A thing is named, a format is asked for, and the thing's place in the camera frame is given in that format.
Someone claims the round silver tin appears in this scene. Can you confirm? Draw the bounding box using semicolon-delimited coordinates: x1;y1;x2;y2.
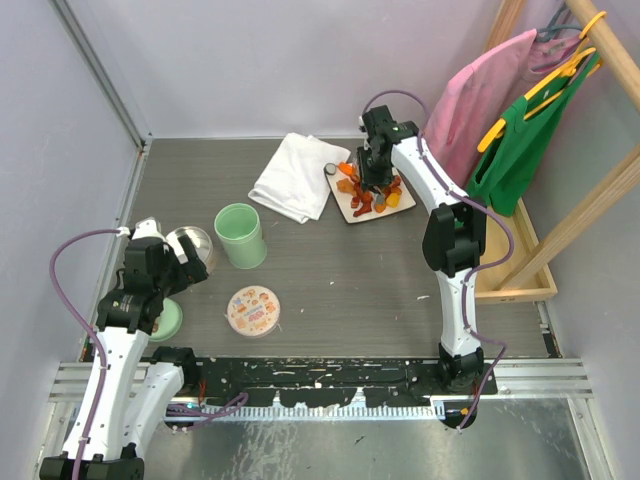
166;226;217;274

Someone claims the tall green canister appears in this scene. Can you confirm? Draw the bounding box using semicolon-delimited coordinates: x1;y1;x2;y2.
213;203;267;269

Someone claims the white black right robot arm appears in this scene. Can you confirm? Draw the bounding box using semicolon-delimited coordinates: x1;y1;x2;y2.
357;105;487;394

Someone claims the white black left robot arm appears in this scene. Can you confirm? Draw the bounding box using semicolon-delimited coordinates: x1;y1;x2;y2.
39;227;209;479

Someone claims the orange food pieces pile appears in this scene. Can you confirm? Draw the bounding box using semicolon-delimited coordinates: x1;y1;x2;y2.
336;162;395;216

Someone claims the white square plate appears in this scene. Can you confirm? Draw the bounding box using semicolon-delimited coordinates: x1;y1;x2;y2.
325;170;416;224

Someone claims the green canister lid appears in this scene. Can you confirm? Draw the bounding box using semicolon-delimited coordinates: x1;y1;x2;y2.
150;298;183;342

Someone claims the round bakery tin lid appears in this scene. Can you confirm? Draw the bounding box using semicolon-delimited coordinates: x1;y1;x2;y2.
226;285;281;338

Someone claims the white folded cloth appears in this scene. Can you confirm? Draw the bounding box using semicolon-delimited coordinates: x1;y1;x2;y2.
248;133;350;224

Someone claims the pink shirt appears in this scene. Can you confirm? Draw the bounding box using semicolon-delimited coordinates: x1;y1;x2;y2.
424;29;580;187

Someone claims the yellow hanger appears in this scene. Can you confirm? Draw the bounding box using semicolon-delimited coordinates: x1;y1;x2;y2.
477;11;607;153

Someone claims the green shirt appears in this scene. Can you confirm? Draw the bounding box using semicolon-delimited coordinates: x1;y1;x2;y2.
466;50;601;216

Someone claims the wooden clothes rack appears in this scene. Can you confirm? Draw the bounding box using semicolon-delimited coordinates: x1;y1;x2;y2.
414;0;640;307

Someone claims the grey hanger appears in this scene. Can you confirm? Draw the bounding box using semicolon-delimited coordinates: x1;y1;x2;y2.
530;3;582;73

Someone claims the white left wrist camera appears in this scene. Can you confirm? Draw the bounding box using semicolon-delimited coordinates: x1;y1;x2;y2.
131;217;166;242

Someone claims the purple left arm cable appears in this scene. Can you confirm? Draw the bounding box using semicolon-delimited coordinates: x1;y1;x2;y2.
49;228;250;480

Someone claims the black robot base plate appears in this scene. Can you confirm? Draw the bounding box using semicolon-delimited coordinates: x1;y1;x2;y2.
179;357;482;408

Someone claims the aluminium rail frame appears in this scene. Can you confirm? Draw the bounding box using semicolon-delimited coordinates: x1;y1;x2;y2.
47;357;596;421

